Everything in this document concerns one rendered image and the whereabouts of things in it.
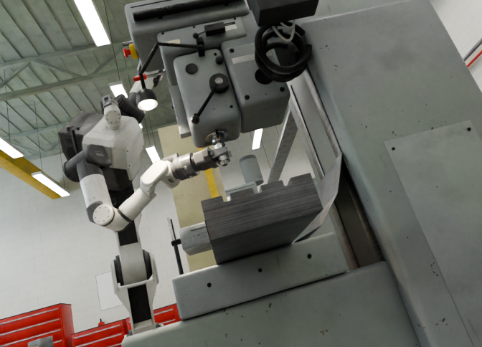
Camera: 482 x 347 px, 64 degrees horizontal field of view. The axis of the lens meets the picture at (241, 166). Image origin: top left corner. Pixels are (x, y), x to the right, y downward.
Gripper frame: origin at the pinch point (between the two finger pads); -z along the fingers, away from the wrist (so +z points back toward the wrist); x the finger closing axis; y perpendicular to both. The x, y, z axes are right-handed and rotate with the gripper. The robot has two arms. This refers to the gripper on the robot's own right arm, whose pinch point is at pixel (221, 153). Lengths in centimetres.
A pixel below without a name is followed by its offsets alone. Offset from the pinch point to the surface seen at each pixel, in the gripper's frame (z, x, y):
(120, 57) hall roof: 276, 506, -493
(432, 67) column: -78, 1, -4
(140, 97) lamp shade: 18.7, -18.7, -22.6
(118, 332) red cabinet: 298, 386, 42
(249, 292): -1, -18, 49
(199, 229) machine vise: 10.8, -11.4, 26.8
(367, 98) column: -53, -7, 2
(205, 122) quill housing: 0.3, -10.2, -9.2
